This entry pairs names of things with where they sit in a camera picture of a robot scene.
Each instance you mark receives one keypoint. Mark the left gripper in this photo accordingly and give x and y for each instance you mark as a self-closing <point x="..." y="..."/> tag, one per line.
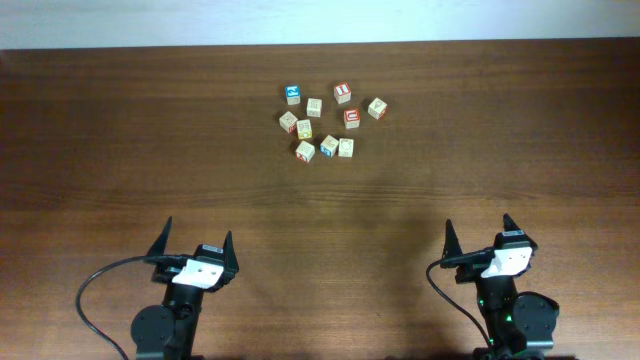
<point x="163" y="272"/>

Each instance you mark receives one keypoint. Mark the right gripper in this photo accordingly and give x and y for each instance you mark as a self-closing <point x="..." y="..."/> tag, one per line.
<point x="467" y="272"/>

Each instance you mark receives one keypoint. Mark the wooden block red bottom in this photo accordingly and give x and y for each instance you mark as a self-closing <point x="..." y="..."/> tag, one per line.
<point x="305" y="151"/>

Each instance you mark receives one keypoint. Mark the wooden block circle top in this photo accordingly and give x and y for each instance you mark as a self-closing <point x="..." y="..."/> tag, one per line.
<point x="346" y="147"/>

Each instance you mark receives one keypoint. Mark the wooden block blue side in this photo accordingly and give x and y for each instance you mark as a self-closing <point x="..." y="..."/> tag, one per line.
<point x="329" y="146"/>

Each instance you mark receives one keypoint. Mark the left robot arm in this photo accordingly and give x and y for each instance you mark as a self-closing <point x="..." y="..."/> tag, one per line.
<point x="167" y="331"/>

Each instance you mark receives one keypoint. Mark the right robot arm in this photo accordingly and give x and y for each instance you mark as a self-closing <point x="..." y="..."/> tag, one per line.
<point x="519" y="325"/>

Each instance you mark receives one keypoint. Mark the wooden block red side right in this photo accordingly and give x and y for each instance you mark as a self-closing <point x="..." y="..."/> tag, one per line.
<point x="377" y="108"/>

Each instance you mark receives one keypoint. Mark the wooden block butterfly left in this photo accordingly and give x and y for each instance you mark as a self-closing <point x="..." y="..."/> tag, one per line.
<point x="288" y="121"/>

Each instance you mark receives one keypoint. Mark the yellow wooden block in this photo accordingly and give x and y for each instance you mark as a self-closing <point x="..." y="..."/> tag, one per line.
<point x="304" y="129"/>

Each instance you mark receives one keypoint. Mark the red U wooden block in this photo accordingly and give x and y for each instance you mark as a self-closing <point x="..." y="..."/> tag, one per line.
<point x="351" y="118"/>

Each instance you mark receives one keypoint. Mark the blue top wooden block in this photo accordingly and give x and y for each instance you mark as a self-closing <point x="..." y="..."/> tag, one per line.
<point x="293" y="94"/>

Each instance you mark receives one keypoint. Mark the plain wooden block top middle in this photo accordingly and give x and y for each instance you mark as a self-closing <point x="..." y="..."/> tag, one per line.
<point x="314" y="107"/>

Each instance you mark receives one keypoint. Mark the red I wooden block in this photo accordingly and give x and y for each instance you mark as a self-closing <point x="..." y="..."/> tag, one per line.
<point x="342" y="93"/>

